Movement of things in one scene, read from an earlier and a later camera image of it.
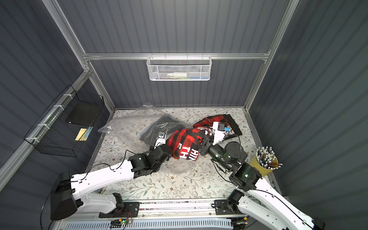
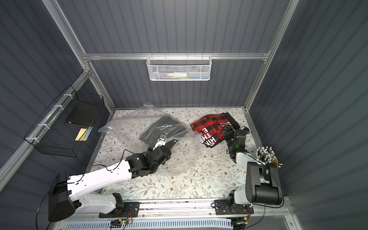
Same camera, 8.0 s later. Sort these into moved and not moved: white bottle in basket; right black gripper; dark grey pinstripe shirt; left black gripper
Moved: right black gripper
Not moved: left black gripper; white bottle in basket; dark grey pinstripe shirt
